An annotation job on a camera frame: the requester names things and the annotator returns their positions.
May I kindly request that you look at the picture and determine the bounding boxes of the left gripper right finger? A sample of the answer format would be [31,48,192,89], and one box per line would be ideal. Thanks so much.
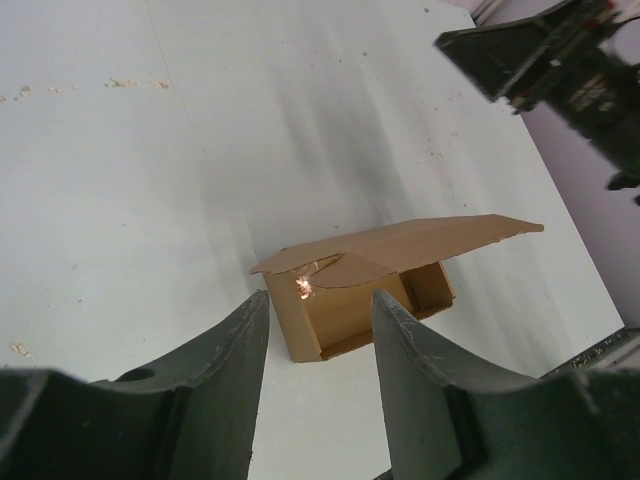
[372,291,639,479]

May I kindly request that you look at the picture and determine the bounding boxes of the brown cardboard box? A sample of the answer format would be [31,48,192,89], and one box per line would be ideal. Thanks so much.
[251,214,544,363]

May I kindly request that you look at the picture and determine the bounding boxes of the small brown paper scrap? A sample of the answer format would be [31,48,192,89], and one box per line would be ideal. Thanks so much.
[294,270,315,300]

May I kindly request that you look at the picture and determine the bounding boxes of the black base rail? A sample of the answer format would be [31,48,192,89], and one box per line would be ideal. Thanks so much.
[544,328,639,378]

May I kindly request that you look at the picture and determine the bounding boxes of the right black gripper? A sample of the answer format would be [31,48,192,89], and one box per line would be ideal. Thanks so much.
[434,1,639,191]

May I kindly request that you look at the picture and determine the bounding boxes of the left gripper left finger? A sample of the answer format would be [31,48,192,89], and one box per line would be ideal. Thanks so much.
[1,290,270,479]

